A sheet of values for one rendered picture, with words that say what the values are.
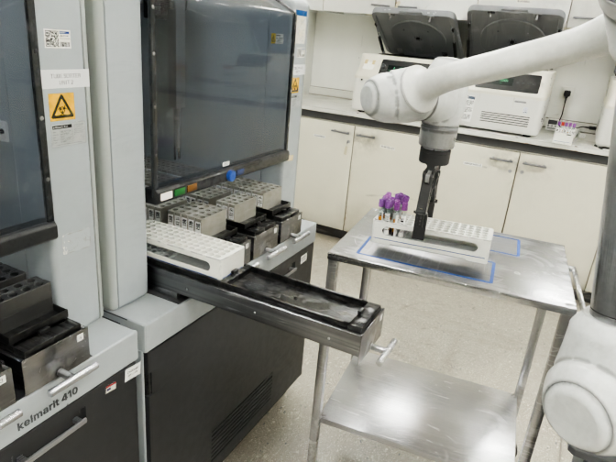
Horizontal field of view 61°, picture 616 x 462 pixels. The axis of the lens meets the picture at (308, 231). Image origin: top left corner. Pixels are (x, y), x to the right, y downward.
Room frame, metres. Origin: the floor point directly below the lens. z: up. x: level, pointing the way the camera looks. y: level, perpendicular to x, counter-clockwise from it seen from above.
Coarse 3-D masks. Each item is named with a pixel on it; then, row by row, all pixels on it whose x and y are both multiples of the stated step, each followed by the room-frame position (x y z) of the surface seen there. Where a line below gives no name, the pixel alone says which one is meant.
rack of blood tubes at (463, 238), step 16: (384, 224) 1.28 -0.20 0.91; (400, 224) 1.27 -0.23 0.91; (432, 224) 1.29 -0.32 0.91; (448, 224) 1.30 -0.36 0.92; (464, 224) 1.30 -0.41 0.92; (384, 240) 1.27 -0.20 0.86; (400, 240) 1.26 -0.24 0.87; (416, 240) 1.25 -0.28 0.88; (432, 240) 1.31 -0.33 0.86; (448, 240) 1.31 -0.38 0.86; (464, 240) 1.21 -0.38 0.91; (480, 240) 1.19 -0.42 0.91; (448, 256) 1.22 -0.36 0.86; (464, 256) 1.21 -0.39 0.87; (480, 256) 1.19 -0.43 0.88
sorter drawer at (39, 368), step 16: (64, 320) 0.84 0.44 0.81; (32, 336) 0.79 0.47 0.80; (48, 336) 0.78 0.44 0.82; (64, 336) 0.80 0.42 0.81; (80, 336) 0.82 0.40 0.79; (0, 352) 0.74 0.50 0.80; (16, 352) 0.73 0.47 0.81; (32, 352) 0.74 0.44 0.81; (48, 352) 0.76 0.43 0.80; (64, 352) 0.79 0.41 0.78; (80, 352) 0.82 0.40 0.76; (16, 368) 0.72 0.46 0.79; (32, 368) 0.73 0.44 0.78; (48, 368) 0.76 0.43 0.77; (64, 368) 0.78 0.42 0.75; (96, 368) 0.80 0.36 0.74; (32, 384) 0.73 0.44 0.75; (64, 384) 0.74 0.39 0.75
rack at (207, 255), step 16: (160, 224) 1.24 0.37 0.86; (160, 240) 1.13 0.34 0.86; (176, 240) 1.15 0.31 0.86; (192, 240) 1.15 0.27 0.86; (208, 240) 1.16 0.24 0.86; (224, 240) 1.17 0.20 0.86; (160, 256) 1.13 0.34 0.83; (176, 256) 1.18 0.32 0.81; (192, 256) 1.09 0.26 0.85; (208, 256) 1.07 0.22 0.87; (224, 256) 1.08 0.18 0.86; (240, 256) 1.13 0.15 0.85; (208, 272) 1.07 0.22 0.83; (224, 272) 1.07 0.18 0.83
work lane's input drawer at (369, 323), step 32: (192, 288) 1.06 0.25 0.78; (224, 288) 1.04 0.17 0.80; (256, 288) 1.06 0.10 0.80; (288, 288) 1.07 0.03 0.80; (320, 288) 1.06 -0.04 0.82; (256, 320) 0.99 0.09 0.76; (288, 320) 0.96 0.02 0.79; (320, 320) 0.94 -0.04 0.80; (352, 320) 0.93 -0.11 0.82; (352, 352) 0.89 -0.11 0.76; (384, 352) 0.92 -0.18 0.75
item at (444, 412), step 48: (528, 240) 1.49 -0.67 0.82; (480, 288) 1.13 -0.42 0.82; (528, 288) 1.15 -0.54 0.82; (576, 288) 1.27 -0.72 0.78; (384, 384) 1.46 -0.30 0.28; (432, 384) 1.48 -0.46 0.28; (480, 384) 1.51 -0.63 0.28; (384, 432) 1.23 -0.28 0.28; (432, 432) 1.25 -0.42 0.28; (480, 432) 1.27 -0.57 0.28; (528, 432) 1.07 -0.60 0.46
